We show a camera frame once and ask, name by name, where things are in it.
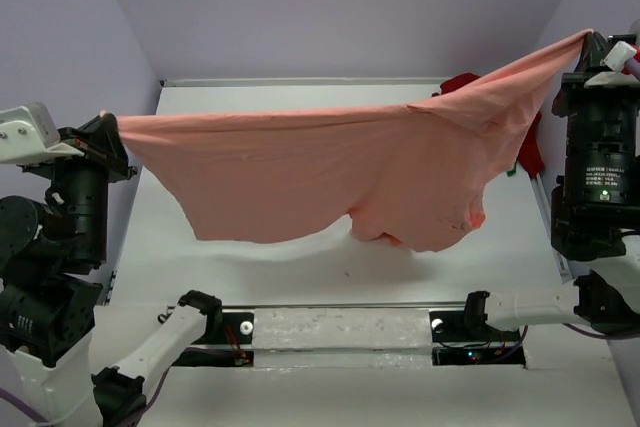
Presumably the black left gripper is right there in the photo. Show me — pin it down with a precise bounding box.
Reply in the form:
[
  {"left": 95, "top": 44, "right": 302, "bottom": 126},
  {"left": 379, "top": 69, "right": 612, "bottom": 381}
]
[{"left": 38, "top": 106, "right": 143, "bottom": 259}]

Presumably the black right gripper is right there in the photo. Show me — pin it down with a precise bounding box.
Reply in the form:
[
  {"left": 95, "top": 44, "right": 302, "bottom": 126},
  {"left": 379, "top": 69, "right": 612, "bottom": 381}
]
[{"left": 548, "top": 29, "right": 640, "bottom": 210}]

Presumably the pink t shirt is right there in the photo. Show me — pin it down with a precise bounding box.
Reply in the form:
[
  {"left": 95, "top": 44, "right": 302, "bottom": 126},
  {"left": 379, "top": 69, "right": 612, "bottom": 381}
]
[{"left": 116, "top": 32, "right": 586, "bottom": 252}]

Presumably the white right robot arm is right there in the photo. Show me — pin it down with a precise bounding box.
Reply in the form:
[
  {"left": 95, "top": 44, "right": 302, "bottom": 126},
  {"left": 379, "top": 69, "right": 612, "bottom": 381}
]
[{"left": 460, "top": 30, "right": 639, "bottom": 340}]

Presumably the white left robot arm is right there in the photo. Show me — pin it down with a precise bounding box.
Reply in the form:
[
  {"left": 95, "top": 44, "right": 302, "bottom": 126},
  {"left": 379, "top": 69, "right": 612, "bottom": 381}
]
[{"left": 1, "top": 103, "right": 223, "bottom": 426}]

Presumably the red t shirt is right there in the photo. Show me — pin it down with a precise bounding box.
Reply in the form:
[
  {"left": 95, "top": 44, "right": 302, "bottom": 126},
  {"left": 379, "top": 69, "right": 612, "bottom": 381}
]
[{"left": 433, "top": 72, "right": 545, "bottom": 179}]

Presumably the green t shirt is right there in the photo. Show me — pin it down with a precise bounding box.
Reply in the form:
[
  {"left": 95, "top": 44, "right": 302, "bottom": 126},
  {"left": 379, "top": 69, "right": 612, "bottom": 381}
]
[{"left": 506, "top": 161, "right": 518, "bottom": 177}]

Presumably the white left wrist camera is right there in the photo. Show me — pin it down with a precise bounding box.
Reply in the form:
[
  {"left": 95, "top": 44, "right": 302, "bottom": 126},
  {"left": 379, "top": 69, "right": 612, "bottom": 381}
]
[{"left": 0, "top": 102, "right": 83, "bottom": 166}]

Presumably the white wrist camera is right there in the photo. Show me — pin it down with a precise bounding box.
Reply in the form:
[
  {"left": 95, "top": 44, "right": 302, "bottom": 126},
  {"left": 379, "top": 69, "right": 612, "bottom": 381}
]
[
  {"left": 0, "top": 102, "right": 83, "bottom": 166},
  {"left": 601, "top": 20, "right": 639, "bottom": 79}
]

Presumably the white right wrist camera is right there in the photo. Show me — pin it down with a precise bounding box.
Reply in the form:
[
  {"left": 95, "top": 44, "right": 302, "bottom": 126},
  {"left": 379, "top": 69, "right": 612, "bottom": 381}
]
[{"left": 601, "top": 20, "right": 639, "bottom": 79}]

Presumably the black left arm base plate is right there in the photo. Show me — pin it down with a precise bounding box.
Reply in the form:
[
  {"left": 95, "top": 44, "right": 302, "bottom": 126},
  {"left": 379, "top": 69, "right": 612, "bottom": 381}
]
[{"left": 173, "top": 311, "right": 255, "bottom": 368}]

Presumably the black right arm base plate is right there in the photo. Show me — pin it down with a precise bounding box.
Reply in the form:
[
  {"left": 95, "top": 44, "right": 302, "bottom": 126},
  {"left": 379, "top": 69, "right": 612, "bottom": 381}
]
[{"left": 429, "top": 310, "right": 526, "bottom": 367}]

